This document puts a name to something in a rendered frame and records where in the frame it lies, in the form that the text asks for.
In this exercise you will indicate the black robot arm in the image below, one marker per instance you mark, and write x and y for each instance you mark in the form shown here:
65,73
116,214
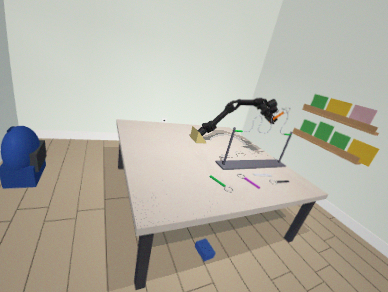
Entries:
229,108

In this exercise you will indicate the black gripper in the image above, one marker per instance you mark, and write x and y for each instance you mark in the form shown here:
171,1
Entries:
268,115

